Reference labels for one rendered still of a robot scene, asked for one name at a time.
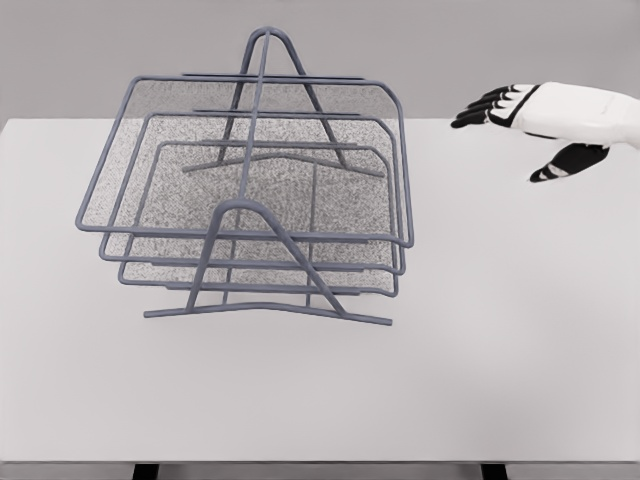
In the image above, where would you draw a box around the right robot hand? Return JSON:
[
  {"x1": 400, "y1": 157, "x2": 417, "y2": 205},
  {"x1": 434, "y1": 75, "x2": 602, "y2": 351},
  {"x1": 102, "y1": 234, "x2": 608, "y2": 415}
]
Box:
[{"x1": 449, "y1": 80, "x2": 622, "y2": 185}]

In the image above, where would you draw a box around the large grey mesh tray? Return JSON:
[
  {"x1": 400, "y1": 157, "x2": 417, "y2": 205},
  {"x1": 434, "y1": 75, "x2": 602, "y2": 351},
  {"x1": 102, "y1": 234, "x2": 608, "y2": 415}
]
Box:
[{"x1": 74, "y1": 74, "x2": 417, "y2": 250}]

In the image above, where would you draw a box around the medium grey mesh tray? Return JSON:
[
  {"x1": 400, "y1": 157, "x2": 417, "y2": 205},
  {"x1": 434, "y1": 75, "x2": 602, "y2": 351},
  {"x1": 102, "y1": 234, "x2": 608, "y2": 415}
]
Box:
[{"x1": 98, "y1": 111, "x2": 408, "y2": 277}]

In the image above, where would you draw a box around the small grey mesh tray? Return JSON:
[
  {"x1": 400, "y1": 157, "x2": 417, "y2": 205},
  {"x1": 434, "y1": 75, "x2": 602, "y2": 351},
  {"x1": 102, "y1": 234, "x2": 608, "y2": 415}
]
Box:
[{"x1": 117, "y1": 141, "x2": 402, "y2": 298}]

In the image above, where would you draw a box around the grey wire rack frame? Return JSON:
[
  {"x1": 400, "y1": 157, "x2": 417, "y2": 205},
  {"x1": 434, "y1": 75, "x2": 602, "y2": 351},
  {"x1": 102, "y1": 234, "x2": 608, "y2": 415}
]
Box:
[{"x1": 143, "y1": 28, "x2": 394, "y2": 330}]

